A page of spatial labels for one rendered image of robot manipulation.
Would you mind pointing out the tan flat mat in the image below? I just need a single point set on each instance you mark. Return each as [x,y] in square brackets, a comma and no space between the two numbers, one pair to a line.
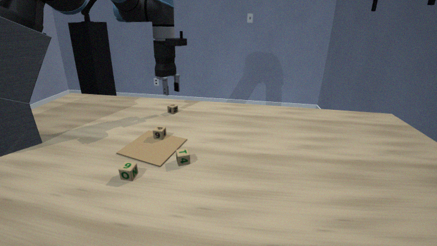
[152,151]

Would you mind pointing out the beige block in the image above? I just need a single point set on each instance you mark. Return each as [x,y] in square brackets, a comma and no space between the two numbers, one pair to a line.
[128,171]
[183,157]
[172,108]
[159,132]

